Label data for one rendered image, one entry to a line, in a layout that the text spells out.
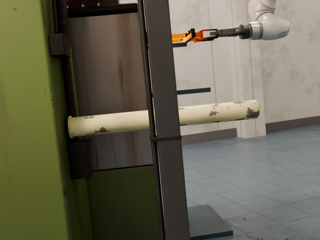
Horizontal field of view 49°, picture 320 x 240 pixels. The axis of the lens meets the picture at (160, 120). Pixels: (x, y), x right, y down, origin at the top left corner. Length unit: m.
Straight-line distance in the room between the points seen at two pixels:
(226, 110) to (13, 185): 0.49
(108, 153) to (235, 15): 3.74
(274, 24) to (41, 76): 1.34
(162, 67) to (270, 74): 4.49
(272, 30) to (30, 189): 1.41
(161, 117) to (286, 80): 4.68
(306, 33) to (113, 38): 4.66
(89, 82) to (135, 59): 0.15
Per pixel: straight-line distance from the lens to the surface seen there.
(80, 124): 0.81
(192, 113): 0.81
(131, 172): 1.05
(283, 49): 5.22
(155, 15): 0.60
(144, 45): 0.61
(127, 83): 1.03
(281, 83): 5.16
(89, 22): 1.06
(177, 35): 1.75
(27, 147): 0.79
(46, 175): 0.79
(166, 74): 0.59
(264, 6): 1.96
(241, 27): 1.84
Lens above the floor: 0.68
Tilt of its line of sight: 5 degrees down
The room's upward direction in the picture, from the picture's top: 5 degrees counter-clockwise
